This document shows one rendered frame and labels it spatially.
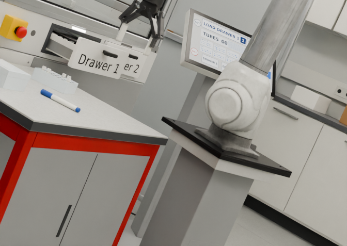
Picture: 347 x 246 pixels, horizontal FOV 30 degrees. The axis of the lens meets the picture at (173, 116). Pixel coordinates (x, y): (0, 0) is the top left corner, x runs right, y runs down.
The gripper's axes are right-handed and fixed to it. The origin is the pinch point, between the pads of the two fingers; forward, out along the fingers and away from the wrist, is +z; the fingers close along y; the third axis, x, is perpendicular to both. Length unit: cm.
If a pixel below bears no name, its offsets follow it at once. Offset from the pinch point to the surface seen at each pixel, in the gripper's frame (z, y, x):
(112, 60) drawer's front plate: 8.8, 8.1, -3.1
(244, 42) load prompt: -18, 12, -101
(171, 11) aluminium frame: -17, 24, -49
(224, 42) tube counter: -14, 16, -89
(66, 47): 9.8, 14.4, 15.8
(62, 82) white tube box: 17.5, -6.0, 34.5
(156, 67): 19, 88, -153
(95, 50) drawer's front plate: 7.1, 8.1, 8.3
